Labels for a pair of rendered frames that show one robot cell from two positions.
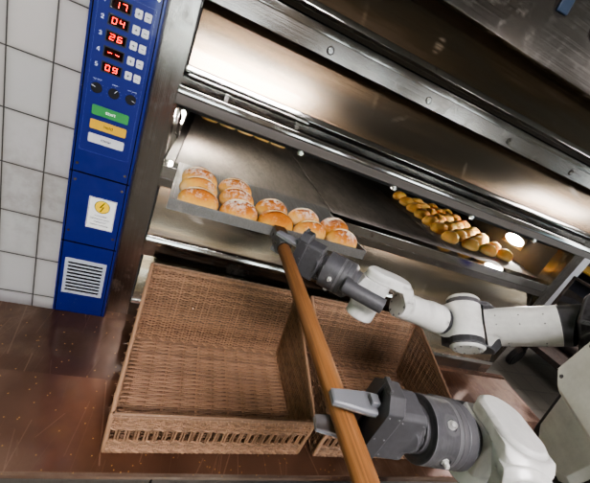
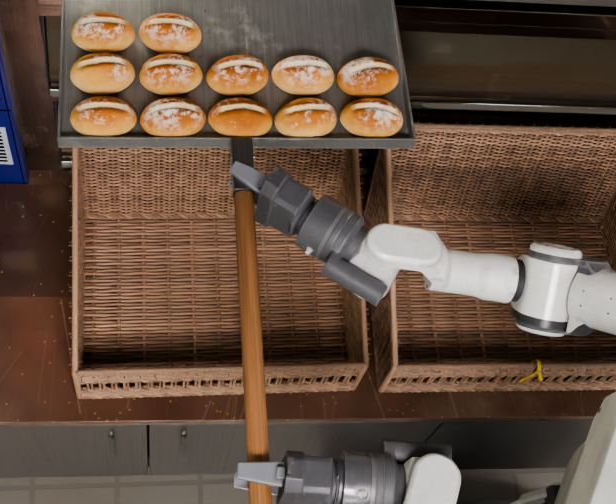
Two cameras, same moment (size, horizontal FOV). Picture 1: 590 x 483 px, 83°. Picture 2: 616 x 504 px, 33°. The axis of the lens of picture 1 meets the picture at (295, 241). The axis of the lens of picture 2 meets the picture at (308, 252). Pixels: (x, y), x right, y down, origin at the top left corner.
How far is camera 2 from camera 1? 107 cm
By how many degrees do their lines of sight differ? 41
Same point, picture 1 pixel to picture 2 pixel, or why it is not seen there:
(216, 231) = not seen: hidden behind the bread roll
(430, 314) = (478, 287)
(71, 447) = (42, 393)
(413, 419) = (314, 491)
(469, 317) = (543, 291)
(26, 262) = not seen: outside the picture
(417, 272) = not seen: outside the picture
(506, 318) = (595, 300)
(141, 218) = (31, 59)
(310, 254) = (280, 211)
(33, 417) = not seen: outside the picture
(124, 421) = (92, 377)
